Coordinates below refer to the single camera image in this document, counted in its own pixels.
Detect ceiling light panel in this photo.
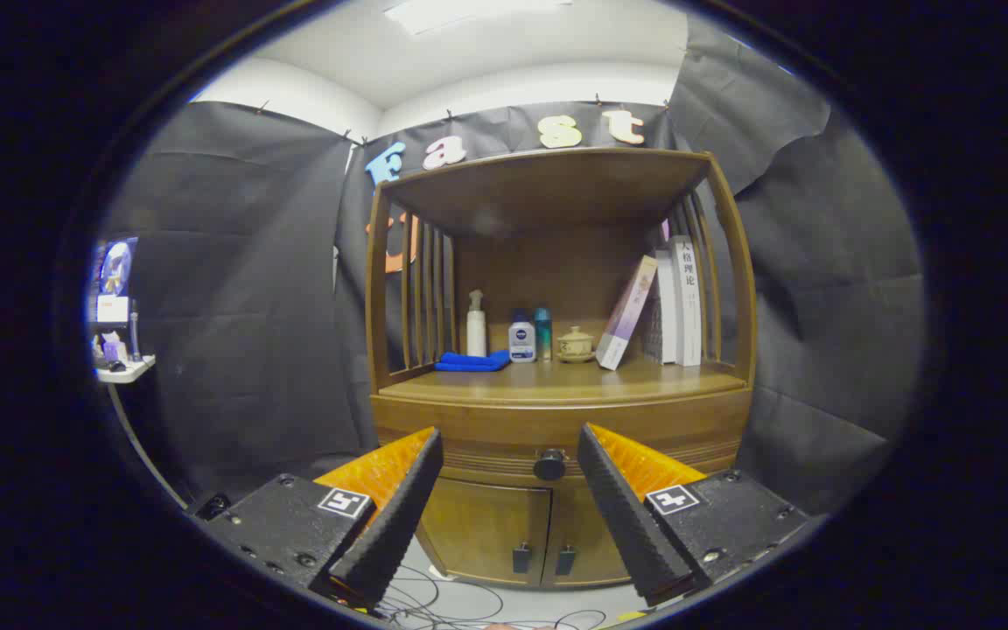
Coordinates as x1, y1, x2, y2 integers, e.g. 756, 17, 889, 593
381, 0, 575, 36

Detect black backdrop cloth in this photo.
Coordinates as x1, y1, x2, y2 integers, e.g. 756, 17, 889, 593
106, 17, 925, 517

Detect beige ceramic lidded cup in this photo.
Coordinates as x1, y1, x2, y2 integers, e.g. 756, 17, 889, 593
556, 326, 596, 363

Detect wooden drawer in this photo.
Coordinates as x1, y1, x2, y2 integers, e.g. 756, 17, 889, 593
371, 398, 752, 482

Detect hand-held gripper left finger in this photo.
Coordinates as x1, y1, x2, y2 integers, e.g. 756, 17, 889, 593
192, 426, 445, 611

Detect tall white book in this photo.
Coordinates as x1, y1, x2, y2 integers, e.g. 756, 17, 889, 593
668, 234, 703, 368

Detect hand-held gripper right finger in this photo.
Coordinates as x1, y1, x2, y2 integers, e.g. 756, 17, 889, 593
576, 423, 811, 607

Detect white pump bottle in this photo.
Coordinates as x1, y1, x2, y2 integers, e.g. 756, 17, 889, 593
466, 290, 487, 358

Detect blue folded cloth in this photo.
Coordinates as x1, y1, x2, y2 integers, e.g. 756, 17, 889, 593
434, 350, 512, 373

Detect wooden cabinet door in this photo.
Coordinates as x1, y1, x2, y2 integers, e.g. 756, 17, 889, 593
543, 486, 636, 587
419, 477, 553, 585

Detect white bottle blue cap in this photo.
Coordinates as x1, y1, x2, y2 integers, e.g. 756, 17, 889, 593
508, 308, 537, 363

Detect wooden countertop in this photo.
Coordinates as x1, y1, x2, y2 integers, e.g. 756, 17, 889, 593
379, 357, 748, 405

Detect black floor cables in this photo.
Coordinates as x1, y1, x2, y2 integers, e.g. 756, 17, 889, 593
377, 564, 610, 630

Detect wooden cabinet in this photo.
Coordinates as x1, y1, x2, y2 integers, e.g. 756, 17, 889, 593
364, 147, 759, 589

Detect purple and white book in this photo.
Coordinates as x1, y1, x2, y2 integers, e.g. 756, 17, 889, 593
596, 255, 659, 371

